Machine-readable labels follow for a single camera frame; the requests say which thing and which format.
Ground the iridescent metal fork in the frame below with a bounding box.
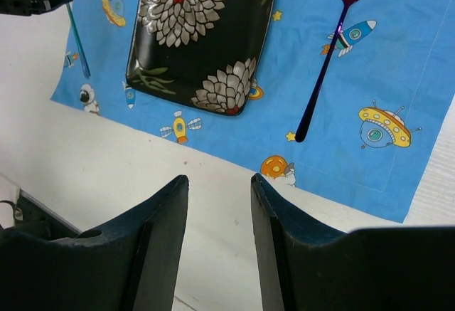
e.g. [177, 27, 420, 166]
[63, 3, 91, 79]

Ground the blue space print cloth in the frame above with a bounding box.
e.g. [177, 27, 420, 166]
[52, 0, 454, 222]

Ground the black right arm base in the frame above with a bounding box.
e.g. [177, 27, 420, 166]
[1, 190, 82, 241]

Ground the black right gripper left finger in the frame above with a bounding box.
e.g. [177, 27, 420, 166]
[1, 175, 188, 310]

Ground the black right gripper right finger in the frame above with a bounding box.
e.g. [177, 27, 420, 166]
[251, 174, 454, 310]

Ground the black floral square plate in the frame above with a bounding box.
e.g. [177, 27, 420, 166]
[126, 0, 274, 116]

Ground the purple metal spoon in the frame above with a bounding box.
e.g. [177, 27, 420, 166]
[295, 0, 359, 143]

